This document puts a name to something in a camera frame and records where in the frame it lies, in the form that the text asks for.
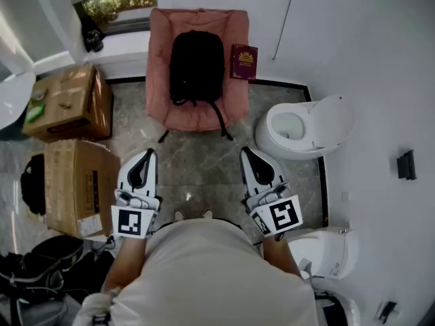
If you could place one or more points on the pink cushioned armchair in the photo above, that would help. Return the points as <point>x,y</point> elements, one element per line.
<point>159,90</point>

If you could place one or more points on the white round table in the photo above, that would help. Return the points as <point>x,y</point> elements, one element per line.
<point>13,97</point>

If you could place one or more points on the person's left forearm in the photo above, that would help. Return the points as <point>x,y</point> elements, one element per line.
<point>125,263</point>

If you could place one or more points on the person's white shoe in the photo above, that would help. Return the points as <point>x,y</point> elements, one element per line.
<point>179,215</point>
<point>207,213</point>

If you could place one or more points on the window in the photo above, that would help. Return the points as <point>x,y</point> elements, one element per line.
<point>119,5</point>

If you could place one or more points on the small taped cardboard box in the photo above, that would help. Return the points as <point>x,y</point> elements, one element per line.
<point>68,90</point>

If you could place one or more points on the person's right forearm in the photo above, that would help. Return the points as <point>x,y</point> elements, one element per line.
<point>280,256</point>

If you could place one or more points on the black handbag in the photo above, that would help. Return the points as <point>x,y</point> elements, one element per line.
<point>34,185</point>

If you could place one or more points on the black wall bracket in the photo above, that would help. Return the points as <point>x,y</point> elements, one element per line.
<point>406,165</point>

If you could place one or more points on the small black white device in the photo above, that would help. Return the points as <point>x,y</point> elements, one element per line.
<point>387,311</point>

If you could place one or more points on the maroon book with gold emblem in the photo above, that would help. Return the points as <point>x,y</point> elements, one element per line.
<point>244,61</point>

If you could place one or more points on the grey black rounded device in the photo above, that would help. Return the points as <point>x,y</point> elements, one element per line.
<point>61,250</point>

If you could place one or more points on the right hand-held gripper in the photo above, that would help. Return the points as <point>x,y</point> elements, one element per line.
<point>285,216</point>

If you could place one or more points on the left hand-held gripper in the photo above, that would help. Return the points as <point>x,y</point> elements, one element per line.
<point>129,222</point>

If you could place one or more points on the large labelled cardboard box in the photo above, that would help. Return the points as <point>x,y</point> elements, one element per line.
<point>71,182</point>

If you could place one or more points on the green plastic packet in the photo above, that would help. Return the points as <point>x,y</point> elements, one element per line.
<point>35,113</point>

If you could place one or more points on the tape roll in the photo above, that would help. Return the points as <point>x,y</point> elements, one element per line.
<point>38,94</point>

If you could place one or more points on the person's white shirt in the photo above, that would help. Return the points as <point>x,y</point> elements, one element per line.
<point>210,277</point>

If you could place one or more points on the white rounded appliance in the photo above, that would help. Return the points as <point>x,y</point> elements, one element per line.
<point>323,250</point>

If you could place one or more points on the person's right white shoe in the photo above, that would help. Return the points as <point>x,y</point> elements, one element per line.
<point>207,213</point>

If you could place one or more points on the person's left white shoe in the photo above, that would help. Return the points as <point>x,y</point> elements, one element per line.
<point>179,215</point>

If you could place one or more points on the black backpack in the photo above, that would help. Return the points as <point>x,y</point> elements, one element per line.
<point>197,66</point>

